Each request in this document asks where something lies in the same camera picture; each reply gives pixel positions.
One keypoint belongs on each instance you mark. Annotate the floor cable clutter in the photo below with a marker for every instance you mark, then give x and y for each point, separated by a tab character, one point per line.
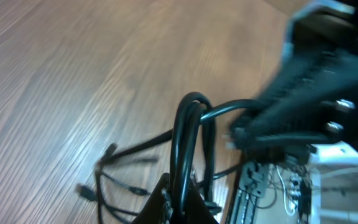
296	189

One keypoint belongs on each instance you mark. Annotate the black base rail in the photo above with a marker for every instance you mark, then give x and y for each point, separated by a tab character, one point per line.
251	187

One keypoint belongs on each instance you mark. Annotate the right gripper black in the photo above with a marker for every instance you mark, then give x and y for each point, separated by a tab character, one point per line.
313	98

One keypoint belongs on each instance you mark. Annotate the white table frame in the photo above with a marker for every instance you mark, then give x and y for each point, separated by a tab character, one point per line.
333	170

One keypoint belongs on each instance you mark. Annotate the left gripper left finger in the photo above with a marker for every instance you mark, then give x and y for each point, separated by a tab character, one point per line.
158	208

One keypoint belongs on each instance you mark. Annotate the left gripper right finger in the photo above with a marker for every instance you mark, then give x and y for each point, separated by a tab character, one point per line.
193	207

